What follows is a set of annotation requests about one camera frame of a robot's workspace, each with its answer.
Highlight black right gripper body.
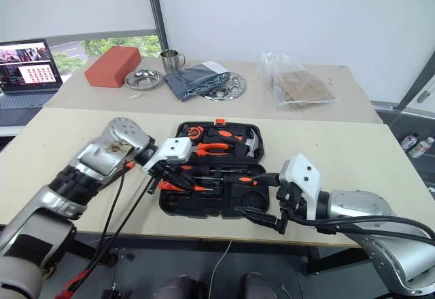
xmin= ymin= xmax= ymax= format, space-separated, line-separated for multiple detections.
xmin=275 ymin=175 xmax=309 ymax=226

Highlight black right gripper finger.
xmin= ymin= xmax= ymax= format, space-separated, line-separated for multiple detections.
xmin=235 ymin=206 xmax=288 ymax=236
xmin=250 ymin=173 xmax=281 ymax=186

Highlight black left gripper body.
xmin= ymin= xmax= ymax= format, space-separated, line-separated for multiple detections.
xmin=145 ymin=160 xmax=180 ymax=195

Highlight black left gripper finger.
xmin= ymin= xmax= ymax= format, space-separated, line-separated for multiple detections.
xmin=167 ymin=165 xmax=198 ymax=189
xmin=158 ymin=172 xmax=187 ymax=192

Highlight black plastic tool case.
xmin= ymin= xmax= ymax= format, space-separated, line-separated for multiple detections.
xmin=158 ymin=118 xmax=272 ymax=219

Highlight black orange screwdriver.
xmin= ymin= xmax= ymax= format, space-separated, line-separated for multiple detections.
xmin=209 ymin=174 xmax=260 ymax=188

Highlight steel claw hammer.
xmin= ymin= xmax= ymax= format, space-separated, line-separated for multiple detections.
xmin=231 ymin=129 xmax=262 ymax=160

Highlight black orange tape measure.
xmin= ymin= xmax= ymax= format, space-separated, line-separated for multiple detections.
xmin=188 ymin=125 xmax=205 ymax=141

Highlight black orange utility knife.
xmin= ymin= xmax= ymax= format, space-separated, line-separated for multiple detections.
xmin=207 ymin=127 xmax=244 ymax=143

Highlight dark rounded shape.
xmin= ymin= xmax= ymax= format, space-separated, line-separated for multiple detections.
xmin=240 ymin=271 xmax=273 ymax=299
xmin=152 ymin=275 xmax=205 ymax=299

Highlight dark folded cloth in bag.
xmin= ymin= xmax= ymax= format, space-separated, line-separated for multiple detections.
xmin=164 ymin=60 xmax=232 ymax=102

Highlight round perforated steel plate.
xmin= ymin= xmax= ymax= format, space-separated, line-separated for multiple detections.
xmin=200 ymin=72 xmax=248 ymax=102

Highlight clear bag with beige cloth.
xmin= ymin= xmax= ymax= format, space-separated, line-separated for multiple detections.
xmin=256 ymin=51 xmax=340 ymax=110

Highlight steel bowl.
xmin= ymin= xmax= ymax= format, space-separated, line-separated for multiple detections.
xmin=124 ymin=68 xmax=164 ymax=91

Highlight steel mug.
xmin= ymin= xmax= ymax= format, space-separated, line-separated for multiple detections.
xmin=160 ymin=50 xmax=186 ymax=74

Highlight red rectangular box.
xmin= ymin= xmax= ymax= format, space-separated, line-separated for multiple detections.
xmin=84 ymin=46 xmax=142 ymax=89

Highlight small white bottle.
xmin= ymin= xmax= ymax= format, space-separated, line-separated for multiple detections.
xmin=408 ymin=136 xmax=435 ymax=159
xmin=400 ymin=133 xmax=419 ymax=151

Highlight open laptop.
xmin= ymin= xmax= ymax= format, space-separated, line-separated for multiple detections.
xmin=0 ymin=38 xmax=65 ymax=127

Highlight orange handled tool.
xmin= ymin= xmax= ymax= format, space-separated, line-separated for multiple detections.
xmin=158 ymin=180 xmax=186 ymax=192

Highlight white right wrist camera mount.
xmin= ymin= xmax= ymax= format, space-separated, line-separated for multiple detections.
xmin=278 ymin=153 xmax=322 ymax=221

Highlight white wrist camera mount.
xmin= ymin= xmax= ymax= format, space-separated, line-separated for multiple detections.
xmin=278 ymin=153 xmax=322 ymax=221
xmin=143 ymin=137 xmax=194 ymax=173

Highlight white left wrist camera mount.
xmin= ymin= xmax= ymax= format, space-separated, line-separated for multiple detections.
xmin=143 ymin=137 xmax=194 ymax=173

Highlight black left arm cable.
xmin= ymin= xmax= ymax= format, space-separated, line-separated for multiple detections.
xmin=88 ymin=176 xmax=156 ymax=272
xmin=86 ymin=161 xmax=137 ymax=272

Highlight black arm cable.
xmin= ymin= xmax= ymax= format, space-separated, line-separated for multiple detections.
xmin=88 ymin=176 xmax=156 ymax=272
xmin=288 ymin=210 xmax=435 ymax=246
xmin=86 ymin=161 xmax=137 ymax=272

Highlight orange handled pliers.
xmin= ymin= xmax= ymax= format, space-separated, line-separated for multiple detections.
xmin=194 ymin=141 xmax=230 ymax=158

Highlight thin white cable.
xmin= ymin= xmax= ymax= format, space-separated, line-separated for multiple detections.
xmin=207 ymin=239 xmax=234 ymax=299

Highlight black table frame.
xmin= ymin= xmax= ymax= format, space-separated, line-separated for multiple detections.
xmin=64 ymin=232 xmax=370 ymax=277

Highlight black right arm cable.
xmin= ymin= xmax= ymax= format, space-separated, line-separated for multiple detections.
xmin=288 ymin=210 xmax=435 ymax=246

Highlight dark window frame post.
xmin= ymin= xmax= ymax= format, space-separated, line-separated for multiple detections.
xmin=143 ymin=0 xmax=170 ymax=52

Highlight dark slanted window frame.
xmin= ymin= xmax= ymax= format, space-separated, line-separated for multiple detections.
xmin=396 ymin=50 xmax=435 ymax=113

